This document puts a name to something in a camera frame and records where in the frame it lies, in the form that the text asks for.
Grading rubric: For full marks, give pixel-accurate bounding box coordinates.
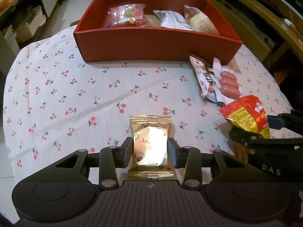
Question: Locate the wooden chair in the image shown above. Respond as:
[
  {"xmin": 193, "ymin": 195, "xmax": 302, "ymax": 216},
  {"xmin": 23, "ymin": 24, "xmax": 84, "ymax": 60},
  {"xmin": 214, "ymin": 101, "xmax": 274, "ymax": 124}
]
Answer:
[{"xmin": 206, "ymin": 0, "xmax": 303, "ymax": 61}]

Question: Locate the pink clear snack packet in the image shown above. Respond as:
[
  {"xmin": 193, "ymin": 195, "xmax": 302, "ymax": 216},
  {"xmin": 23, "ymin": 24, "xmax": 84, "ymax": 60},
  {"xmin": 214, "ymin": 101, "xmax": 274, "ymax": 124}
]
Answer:
[{"xmin": 104, "ymin": 3, "xmax": 148, "ymax": 28}]

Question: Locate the wide white snack packet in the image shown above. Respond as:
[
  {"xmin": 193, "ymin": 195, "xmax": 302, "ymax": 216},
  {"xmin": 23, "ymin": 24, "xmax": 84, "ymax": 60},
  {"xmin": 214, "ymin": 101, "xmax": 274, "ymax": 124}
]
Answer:
[{"xmin": 160, "ymin": 11, "xmax": 193, "ymax": 31}]

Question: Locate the clear printed bread packet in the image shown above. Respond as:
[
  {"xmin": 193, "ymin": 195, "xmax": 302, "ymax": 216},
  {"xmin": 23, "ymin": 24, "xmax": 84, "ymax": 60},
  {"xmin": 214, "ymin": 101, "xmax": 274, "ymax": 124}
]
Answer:
[{"xmin": 184, "ymin": 4, "xmax": 219, "ymax": 37}]

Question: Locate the white barcode snack packet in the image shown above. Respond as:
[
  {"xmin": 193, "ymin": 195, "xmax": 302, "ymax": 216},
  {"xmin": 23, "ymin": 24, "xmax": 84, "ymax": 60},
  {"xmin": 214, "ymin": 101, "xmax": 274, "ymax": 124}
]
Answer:
[{"xmin": 153, "ymin": 9, "xmax": 169, "ymax": 22}]

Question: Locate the red cardboard box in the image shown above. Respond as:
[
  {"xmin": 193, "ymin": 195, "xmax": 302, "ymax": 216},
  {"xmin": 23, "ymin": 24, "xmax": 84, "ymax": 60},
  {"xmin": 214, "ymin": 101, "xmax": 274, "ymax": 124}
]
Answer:
[{"xmin": 73, "ymin": 0, "xmax": 243, "ymax": 65}]

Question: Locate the cherry print tablecloth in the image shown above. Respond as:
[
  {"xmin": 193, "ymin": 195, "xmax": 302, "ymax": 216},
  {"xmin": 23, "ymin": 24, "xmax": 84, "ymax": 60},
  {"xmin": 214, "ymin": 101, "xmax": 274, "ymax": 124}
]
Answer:
[{"xmin": 3, "ymin": 24, "xmax": 293, "ymax": 187}]

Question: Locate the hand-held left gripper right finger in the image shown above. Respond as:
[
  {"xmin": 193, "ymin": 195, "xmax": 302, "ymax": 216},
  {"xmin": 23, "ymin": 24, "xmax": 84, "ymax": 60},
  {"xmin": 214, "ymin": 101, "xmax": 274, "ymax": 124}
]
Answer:
[{"xmin": 167, "ymin": 138, "xmax": 251, "ymax": 190}]

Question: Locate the white red print packet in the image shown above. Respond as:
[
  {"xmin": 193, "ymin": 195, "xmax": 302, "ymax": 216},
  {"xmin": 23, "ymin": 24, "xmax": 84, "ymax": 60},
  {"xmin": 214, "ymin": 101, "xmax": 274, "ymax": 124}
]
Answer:
[{"xmin": 189, "ymin": 55, "xmax": 222, "ymax": 101}]

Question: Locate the wooden table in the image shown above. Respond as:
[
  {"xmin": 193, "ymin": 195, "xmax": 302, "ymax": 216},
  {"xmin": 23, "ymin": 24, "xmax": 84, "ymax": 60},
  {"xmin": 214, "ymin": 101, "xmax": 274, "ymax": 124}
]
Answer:
[{"xmin": 258, "ymin": 0, "xmax": 303, "ymax": 37}]

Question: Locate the wide white storage bin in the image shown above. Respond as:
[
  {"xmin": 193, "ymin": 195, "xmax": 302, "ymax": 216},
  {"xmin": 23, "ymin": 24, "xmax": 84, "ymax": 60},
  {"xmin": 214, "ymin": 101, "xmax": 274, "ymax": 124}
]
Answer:
[{"xmin": 13, "ymin": 6, "xmax": 46, "ymax": 43}]

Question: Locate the sausage packet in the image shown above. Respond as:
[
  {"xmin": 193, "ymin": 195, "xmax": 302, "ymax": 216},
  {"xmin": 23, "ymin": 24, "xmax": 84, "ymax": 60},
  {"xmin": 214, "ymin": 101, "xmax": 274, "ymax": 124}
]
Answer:
[{"xmin": 207, "ymin": 57, "xmax": 240, "ymax": 106}]

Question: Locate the red yellow snack packet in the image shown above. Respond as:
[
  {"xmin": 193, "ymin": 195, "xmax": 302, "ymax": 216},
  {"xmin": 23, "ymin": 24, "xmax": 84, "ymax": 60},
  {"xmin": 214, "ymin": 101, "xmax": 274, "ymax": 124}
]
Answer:
[{"xmin": 218, "ymin": 95, "xmax": 271, "ymax": 139}]

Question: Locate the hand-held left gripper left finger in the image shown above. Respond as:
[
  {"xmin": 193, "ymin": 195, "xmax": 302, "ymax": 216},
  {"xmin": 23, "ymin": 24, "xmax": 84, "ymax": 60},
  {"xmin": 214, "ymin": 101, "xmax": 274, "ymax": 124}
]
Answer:
[{"xmin": 54, "ymin": 137, "xmax": 134, "ymax": 190}]

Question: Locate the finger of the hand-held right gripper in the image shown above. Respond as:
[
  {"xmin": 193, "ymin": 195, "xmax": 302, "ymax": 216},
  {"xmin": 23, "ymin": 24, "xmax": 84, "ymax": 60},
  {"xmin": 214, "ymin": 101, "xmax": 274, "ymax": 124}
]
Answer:
[
  {"xmin": 229, "ymin": 128, "xmax": 303, "ymax": 150},
  {"xmin": 267, "ymin": 110, "xmax": 303, "ymax": 129}
]

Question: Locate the gold snack packet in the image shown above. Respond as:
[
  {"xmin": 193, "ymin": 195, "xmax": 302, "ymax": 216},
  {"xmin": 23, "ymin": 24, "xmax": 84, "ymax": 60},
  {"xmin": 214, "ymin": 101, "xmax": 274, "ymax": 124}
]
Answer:
[{"xmin": 127, "ymin": 114, "xmax": 175, "ymax": 180}]

